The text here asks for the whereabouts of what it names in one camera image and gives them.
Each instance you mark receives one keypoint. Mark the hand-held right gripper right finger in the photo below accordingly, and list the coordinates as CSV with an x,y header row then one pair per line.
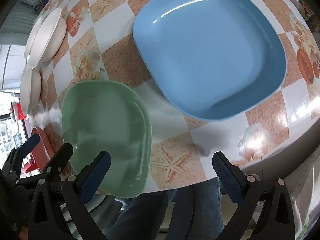
x,y
227,177

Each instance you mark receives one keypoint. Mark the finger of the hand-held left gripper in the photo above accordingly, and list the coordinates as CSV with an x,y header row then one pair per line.
x,y
33,141
61,155

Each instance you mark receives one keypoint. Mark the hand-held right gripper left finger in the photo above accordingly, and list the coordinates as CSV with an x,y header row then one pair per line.
x,y
96,177

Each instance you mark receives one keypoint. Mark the red bowl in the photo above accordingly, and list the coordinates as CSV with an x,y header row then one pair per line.
x,y
43,142

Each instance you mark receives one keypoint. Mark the green square plate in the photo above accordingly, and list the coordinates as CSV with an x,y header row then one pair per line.
x,y
105,130

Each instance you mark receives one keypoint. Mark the white round bowl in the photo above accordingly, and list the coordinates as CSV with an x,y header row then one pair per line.
x,y
30,90
48,37
31,38

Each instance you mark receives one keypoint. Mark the red bucket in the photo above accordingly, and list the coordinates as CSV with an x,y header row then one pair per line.
x,y
18,111

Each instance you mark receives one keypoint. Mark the person's blue jeans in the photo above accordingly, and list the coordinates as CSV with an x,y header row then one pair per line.
x,y
150,217

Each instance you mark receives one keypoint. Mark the checkered printed tablecloth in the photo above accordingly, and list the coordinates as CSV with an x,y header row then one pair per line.
x,y
117,55

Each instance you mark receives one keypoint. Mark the blue square plate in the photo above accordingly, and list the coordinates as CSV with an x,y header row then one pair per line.
x,y
210,55

